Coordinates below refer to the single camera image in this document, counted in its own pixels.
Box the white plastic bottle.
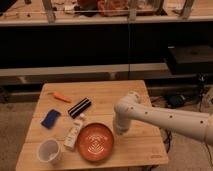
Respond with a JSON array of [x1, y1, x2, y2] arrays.
[[64, 113, 85, 151]]

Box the orange ceramic bowl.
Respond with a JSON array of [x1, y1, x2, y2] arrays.
[[77, 123, 114, 162]]

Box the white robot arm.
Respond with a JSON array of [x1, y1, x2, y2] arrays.
[[113, 91, 213, 146]]

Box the black striped box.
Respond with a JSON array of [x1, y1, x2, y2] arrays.
[[68, 98, 91, 119]]

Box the orange carrot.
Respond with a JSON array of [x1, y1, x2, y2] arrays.
[[48, 92, 71, 103]]

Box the blue sponge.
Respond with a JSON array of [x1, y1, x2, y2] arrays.
[[41, 109, 61, 129]]

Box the black box on floor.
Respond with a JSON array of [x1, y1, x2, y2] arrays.
[[165, 45, 213, 74]]

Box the long shelf bench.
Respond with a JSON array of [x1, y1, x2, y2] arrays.
[[0, 0, 213, 27]]

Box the black floor cables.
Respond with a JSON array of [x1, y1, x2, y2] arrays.
[[151, 96, 174, 154]]

